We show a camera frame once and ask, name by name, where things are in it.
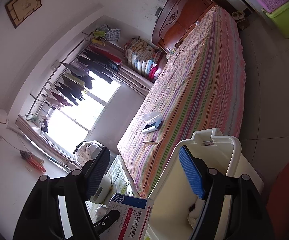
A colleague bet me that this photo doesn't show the wooden headboard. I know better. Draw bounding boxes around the wooden headboard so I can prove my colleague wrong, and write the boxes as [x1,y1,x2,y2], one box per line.
[152,0,223,53]

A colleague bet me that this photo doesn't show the pink curtain right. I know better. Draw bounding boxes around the pink curtain right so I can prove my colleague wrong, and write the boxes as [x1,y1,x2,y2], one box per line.
[114,64,153,98]

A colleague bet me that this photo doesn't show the orange cloth on wall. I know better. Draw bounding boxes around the orange cloth on wall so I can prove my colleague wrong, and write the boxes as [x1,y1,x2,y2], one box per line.
[20,150,46,173]

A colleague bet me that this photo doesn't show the cream plastic trash bin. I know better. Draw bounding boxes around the cream plastic trash bin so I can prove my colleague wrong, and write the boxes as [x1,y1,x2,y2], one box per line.
[147,128,264,239]

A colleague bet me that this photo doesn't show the dark framed wall art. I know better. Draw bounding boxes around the dark framed wall art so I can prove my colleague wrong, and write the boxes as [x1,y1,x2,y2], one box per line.
[4,0,42,29]

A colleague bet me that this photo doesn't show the pink curtain left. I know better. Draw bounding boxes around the pink curtain left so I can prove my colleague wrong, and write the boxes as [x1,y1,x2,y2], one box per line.
[15,115,81,171]

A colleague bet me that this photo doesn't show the hanging clothes row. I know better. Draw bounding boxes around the hanging clothes row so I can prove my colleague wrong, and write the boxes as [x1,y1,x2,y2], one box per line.
[35,24,122,133]

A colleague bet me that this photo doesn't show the stack of folded quilts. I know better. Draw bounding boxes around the stack of folded quilts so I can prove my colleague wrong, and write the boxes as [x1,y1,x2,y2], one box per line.
[124,37,168,83]

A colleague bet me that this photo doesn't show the striped bed cover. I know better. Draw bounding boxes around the striped bed cover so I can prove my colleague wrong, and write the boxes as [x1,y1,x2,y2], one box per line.
[118,5,246,197]

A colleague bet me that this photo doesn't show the white appliance with cloth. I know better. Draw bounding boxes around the white appliance with cloth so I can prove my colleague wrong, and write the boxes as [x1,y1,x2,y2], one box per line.
[72,140,104,167]

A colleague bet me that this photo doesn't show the red white medicine box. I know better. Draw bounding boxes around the red white medicine box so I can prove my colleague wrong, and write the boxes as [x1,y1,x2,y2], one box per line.
[100,193,154,240]

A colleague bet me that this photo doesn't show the green plastic bin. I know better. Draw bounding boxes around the green plastic bin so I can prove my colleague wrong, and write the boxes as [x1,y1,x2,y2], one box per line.
[262,2,289,38]

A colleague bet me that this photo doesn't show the grey white notebook case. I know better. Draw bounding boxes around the grey white notebook case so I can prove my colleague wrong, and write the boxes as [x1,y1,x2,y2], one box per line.
[142,112,163,134]

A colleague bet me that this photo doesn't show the yellow checked tablecloth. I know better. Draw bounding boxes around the yellow checked tablecloth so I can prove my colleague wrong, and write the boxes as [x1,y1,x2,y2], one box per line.
[89,154,158,240]

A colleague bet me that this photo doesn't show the pink curtain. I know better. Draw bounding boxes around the pink curtain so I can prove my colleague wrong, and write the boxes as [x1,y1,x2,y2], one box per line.
[15,115,81,171]
[114,64,153,98]

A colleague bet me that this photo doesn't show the white desk organizer box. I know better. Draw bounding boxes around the white desk organizer box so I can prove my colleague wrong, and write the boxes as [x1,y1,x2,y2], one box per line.
[89,174,112,204]

